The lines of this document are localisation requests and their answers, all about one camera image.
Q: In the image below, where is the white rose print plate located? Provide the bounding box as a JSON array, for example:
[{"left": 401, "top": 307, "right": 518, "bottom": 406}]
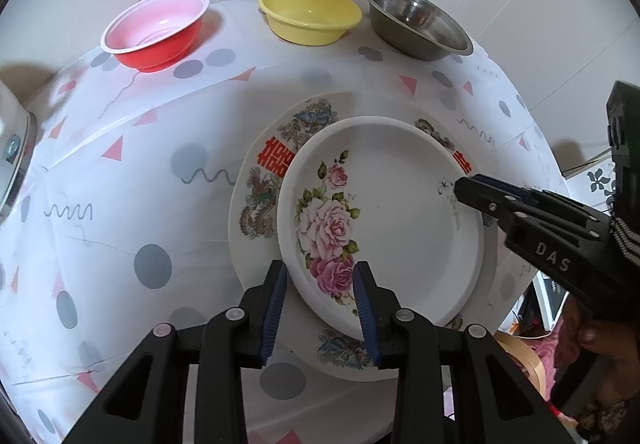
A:
[{"left": 276, "top": 116, "right": 486, "bottom": 342}]

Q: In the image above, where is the white floral print box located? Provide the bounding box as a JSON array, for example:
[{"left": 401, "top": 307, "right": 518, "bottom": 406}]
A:
[{"left": 565, "top": 159, "right": 621, "bottom": 205}]

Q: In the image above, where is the person's right forearm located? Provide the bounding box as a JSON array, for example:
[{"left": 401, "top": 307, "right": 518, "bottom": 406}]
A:
[{"left": 575, "top": 394, "right": 640, "bottom": 444}]

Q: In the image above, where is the white dragon pattern plate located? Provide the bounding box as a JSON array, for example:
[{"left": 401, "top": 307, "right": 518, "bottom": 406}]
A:
[{"left": 228, "top": 91, "right": 501, "bottom": 384}]

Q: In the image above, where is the tan tape roll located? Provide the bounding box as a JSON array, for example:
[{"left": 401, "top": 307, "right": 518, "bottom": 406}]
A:
[{"left": 495, "top": 331, "right": 548, "bottom": 392}]

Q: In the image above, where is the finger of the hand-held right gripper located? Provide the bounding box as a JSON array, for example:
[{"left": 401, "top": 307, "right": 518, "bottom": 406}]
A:
[
  {"left": 452, "top": 176, "right": 608, "bottom": 245},
  {"left": 472, "top": 173, "right": 613, "bottom": 225}
]

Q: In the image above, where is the white ceramic electric kettle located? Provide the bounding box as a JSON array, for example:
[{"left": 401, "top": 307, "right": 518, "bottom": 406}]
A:
[{"left": 0, "top": 82, "right": 38, "bottom": 225}]

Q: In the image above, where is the yellow plastic bowl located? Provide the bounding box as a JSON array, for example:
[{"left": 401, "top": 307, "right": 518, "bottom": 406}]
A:
[{"left": 258, "top": 0, "right": 363, "bottom": 46}]

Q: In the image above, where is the red plastic bowl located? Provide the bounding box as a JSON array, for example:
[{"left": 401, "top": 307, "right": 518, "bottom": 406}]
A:
[{"left": 101, "top": 0, "right": 211, "bottom": 73}]

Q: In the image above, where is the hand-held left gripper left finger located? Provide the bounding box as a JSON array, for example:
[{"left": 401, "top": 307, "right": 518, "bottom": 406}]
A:
[{"left": 62, "top": 260, "right": 290, "bottom": 444}]

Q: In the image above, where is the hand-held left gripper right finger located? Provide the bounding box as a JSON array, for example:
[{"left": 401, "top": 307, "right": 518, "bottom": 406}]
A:
[{"left": 352, "top": 261, "right": 576, "bottom": 444}]

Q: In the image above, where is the pink cloth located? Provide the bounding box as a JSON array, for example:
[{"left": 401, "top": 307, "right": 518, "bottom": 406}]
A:
[{"left": 525, "top": 319, "right": 581, "bottom": 405}]

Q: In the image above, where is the stainless steel bowl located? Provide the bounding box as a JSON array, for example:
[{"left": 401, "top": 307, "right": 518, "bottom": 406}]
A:
[{"left": 361, "top": 0, "right": 474, "bottom": 62}]

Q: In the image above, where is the person's right hand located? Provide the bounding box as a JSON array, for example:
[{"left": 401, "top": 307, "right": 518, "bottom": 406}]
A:
[{"left": 575, "top": 314, "right": 640, "bottom": 405}]

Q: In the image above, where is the white patterned plastic tablecloth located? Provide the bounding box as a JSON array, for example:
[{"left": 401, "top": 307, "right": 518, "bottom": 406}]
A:
[{"left": 0, "top": 0, "right": 571, "bottom": 444}]

